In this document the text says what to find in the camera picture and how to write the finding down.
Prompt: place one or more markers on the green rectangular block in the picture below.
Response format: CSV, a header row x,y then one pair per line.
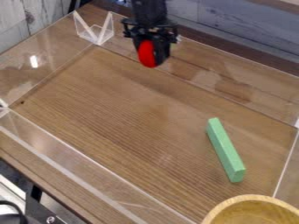
x,y
226,151

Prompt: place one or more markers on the wooden bowl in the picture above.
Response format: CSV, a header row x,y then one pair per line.
x,y
253,209

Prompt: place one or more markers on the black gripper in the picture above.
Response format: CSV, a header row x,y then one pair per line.
x,y
162,31

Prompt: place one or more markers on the clear acrylic tray wall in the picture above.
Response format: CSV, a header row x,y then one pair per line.
x,y
91,190

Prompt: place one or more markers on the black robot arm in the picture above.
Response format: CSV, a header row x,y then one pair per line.
x,y
149,12

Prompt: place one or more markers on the red toy strawberry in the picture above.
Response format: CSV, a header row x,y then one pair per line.
x,y
146,53

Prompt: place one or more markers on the clear acrylic corner bracket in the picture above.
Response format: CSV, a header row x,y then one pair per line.
x,y
97,34

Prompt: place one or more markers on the black metal table bracket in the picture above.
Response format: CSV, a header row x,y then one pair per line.
x,y
44,210

